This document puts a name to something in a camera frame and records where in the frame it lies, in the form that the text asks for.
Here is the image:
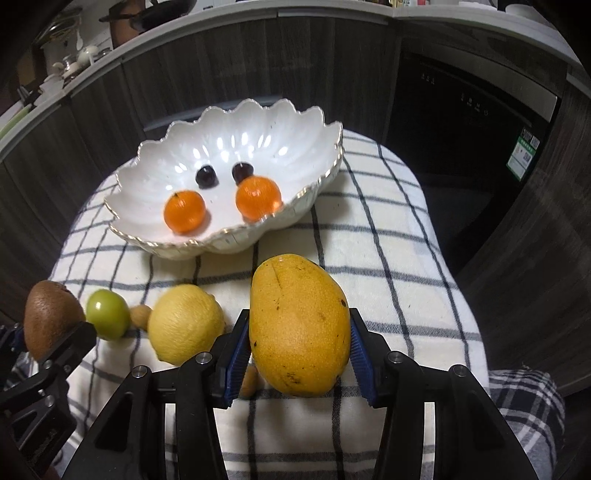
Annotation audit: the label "plaid pants leg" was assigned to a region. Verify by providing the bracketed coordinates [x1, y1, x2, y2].
[487, 369, 566, 480]

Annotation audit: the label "brown kiwi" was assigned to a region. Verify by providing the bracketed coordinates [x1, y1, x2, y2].
[24, 280, 86, 361]

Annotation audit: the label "brown cutting board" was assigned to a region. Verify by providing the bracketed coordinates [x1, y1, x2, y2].
[110, 11, 141, 47]

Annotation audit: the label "orange tangerine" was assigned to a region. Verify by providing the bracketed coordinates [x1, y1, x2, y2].
[235, 175, 282, 220]
[164, 190, 207, 233]

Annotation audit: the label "black dishwasher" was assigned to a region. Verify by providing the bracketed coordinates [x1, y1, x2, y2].
[383, 51, 561, 278]

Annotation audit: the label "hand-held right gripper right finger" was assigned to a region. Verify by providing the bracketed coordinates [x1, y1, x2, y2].
[348, 307, 539, 480]

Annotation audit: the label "white scalloped bowl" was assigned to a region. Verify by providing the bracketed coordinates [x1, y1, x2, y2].
[104, 98, 345, 261]

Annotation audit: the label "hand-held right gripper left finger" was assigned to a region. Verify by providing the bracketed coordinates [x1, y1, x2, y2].
[62, 309, 252, 480]

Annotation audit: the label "plaid checked cloth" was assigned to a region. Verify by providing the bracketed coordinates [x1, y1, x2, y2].
[46, 129, 490, 480]

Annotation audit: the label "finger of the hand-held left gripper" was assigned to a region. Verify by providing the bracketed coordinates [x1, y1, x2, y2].
[39, 320, 98, 376]
[0, 323, 25, 366]

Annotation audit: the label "yellow mango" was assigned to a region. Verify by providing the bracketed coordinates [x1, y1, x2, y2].
[249, 254, 352, 398]

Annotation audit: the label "black wok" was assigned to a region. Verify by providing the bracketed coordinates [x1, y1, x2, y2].
[99, 0, 197, 33]

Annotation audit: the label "green round fruit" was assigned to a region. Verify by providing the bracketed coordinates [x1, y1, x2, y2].
[86, 289, 131, 341]

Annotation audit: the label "small brown longan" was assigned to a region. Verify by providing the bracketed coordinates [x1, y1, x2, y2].
[239, 362, 260, 398]
[129, 305, 152, 330]

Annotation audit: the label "yellow lemon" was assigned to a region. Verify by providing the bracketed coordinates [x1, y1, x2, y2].
[148, 285, 226, 365]

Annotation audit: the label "green white sticker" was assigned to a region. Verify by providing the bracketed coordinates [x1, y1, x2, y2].
[506, 129, 541, 182]

